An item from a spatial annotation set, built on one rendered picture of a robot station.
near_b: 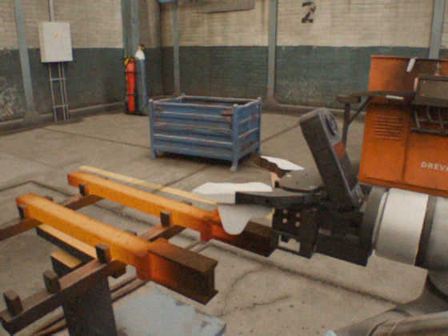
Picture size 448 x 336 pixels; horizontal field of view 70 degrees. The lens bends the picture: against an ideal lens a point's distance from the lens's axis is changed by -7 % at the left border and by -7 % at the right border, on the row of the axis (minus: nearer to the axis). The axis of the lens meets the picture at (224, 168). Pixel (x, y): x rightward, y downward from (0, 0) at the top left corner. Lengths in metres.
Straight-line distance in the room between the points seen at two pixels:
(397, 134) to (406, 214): 2.90
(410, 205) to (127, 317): 0.57
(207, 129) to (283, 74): 4.25
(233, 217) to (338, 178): 0.12
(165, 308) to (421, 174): 2.84
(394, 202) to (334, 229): 0.08
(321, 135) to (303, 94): 7.32
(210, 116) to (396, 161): 1.94
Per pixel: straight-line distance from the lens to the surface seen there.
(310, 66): 7.61
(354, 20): 7.43
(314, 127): 0.37
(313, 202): 0.38
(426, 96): 3.05
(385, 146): 3.28
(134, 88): 7.67
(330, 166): 0.37
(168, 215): 0.52
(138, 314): 0.75
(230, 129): 3.71
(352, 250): 0.40
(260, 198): 0.36
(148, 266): 0.42
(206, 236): 0.49
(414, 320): 0.29
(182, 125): 4.01
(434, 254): 0.37
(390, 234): 0.36
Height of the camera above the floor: 1.21
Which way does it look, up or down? 18 degrees down
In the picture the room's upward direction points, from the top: straight up
